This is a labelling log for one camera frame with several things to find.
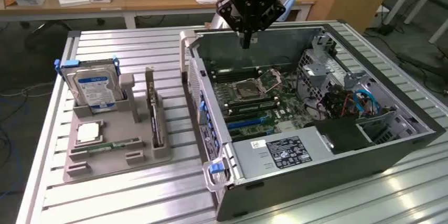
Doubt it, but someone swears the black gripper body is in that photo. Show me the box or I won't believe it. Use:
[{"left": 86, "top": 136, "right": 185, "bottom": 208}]
[{"left": 230, "top": 0, "right": 282, "bottom": 33}]

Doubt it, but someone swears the graphics card with metal bracket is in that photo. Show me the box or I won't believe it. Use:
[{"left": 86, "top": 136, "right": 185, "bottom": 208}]
[{"left": 144, "top": 67, "right": 165, "bottom": 148}]

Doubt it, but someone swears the wooden desk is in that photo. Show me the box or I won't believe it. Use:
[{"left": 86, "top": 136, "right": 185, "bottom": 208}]
[{"left": 0, "top": 0, "right": 316, "bottom": 29}]

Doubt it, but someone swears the metal socket cover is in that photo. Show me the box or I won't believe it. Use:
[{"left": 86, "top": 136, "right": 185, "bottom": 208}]
[{"left": 257, "top": 68, "right": 285, "bottom": 93}]

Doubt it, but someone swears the metal drive cage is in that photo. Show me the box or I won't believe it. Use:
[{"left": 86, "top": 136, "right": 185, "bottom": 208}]
[{"left": 296, "top": 48, "right": 354, "bottom": 104}]

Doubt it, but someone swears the CPU socket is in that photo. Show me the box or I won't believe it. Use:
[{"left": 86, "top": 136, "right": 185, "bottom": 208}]
[{"left": 233, "top": 78, "right": 262, "bottom": 102}]

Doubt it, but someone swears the green motherboard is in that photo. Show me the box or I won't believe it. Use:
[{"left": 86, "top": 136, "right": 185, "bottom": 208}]
[{"left": 205, "top": 61, "right": 316, "bottom": 143}]

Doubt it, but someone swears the green RAM stick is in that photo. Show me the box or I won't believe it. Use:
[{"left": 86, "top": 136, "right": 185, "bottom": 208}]
[
  {"left": 72, "top": 139, "right": 141, "bottom": 154},
  {"left": 225, "top": 100, "right": 277, "bottom": 116}
]

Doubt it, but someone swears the black chair base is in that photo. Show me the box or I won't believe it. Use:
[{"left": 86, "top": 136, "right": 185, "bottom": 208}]
[
  {"left": 394, "top": 49, "right": 448, "bottom": 78},
  {"left": 22, "top": 18, "right": 105, "bottom": 50}
]

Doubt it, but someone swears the hard disk in blue caddy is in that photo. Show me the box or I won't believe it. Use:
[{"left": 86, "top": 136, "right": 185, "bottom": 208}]
[{"left": 53, "top": 56, "right": 124, "bottom": 114}]

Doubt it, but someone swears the grey power supply with label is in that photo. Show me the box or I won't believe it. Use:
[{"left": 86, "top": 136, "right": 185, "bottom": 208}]
[{"left": 230, "top": 126, "right": 333, "bottom": 180}]

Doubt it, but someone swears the silver CPU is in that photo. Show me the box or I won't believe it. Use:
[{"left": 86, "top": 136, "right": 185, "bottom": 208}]
[{"left": 76, "top": 123, "right": 101, "bottom": 146}]

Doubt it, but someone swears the grey parts rack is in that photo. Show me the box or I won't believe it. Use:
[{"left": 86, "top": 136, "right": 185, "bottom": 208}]
[{"left": 62, "top": 73, "right": 173, "bottom": 183}]

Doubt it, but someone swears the open black PC case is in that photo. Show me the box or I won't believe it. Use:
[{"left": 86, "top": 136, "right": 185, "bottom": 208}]
[{"left": 178, "top": 20, "right": 448, "bottom": 222}]

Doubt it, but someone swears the white table frame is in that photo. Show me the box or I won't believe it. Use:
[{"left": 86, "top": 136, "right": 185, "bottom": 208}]
[{"left": 381, "top": 0, "right": 448, "bottom": 44}]

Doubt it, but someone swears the red wire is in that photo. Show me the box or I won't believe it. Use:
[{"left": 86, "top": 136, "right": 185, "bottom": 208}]
[{"left": 344, "top": 94, "right": 354, "bottom": 116}]

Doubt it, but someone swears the blue wire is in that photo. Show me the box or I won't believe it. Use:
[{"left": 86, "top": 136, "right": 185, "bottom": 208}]
[{"left": 352, "top": 89, "right": 382, "bottom": 116}]

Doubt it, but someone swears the white floor cable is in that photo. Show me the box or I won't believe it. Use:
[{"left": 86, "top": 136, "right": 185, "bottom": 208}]
[{"left": 0, "top": 81, "right": 57, "bottom": 98}]

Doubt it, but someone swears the blue floor cable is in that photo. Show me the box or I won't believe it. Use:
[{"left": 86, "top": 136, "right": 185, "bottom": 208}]
[{"left": 0, "top": 95, "right": 29, "bottom": 200}]

